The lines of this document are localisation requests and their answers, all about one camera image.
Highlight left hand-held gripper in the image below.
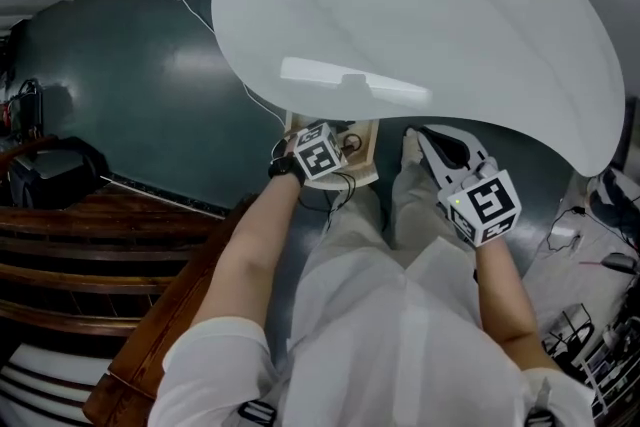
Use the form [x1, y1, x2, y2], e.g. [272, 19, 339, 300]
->
[292, 121, 350, 181]

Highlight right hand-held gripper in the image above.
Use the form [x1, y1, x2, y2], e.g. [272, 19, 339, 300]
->
[416, 124, 524, 248]

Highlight wooden drawer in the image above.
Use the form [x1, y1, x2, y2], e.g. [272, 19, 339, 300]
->
[283, 111, 381, 192]

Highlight person's right forearm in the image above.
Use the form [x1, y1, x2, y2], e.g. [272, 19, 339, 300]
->
[471, 239, 552, 372]

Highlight person's left forearm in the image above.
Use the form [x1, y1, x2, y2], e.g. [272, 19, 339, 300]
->
[187, 149, 307, 332]

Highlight white kidney-shaped desk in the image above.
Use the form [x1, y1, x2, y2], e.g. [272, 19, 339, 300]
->
[210, 0, 627, 178]

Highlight person's beige shoe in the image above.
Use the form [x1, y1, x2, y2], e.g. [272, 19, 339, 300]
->
[399, 126, 427, 167]

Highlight person's beige trousers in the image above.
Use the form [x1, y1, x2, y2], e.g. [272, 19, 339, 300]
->
[298, 154, 482, 297]

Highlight person's white shirt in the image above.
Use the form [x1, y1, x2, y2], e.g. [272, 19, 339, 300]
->
[153, 236, 597, 427]

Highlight black bag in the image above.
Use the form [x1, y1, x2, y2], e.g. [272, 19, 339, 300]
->
[6, 136, 110, 212]

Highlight black floor cable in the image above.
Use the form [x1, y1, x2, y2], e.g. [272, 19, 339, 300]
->
[545, 206, 586, 254]

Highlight white power cable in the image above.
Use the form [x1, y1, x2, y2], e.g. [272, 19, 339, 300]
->
[156, 0, 287, 130]

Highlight brown wooden bed frame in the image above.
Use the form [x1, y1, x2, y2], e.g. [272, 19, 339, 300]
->
[0, 134, 262, 427]

